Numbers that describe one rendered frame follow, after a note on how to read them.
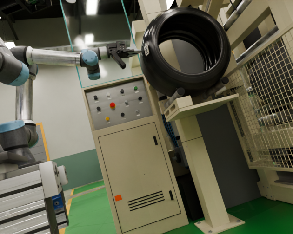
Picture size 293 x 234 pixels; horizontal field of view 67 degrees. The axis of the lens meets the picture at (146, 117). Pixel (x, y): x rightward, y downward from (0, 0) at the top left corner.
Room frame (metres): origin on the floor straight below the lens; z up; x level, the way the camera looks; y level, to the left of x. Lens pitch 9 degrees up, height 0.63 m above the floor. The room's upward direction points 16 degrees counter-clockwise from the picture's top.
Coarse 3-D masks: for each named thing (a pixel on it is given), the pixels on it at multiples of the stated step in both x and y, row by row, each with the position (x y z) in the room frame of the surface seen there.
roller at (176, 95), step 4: (180, 88) 1.22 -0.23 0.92; (176, 92) 1.24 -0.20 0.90; (180, 92) 1.22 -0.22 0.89; (184, 92) 1.23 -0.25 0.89; (172, 96) 1.35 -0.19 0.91; (176, 96) 1.27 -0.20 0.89; (180, 96) 1.25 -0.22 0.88; (168, 100) 1.46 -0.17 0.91; (172, 100) 1.37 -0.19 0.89; (168, 104) 1.48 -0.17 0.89
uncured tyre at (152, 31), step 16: (160, 16) 1.22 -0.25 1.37; (176, 16) 1.25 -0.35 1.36; (192, 16) 1.27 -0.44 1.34; (208, 16) 1.27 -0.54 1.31; (160, 32) 1.47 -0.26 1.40; (176, 32) 1.51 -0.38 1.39; (192, 32) 1.51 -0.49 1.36; (208, 32) 1.44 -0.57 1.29; (224, 32) 1.28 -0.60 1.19; (208, 48) 1.52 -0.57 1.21; (224, 48) 1.27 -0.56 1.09; (144, 64) 1.30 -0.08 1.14; (160, 64) 1.21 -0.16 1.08; (208, 64) 1.53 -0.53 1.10; (224, 64) 1.27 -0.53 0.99; (160, 80) 1.26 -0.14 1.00; (176, 80) 1.23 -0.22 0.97; (192, 80) 1.23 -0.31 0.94; (208, 80) 1.26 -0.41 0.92; (192, 96) 1.42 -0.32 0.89
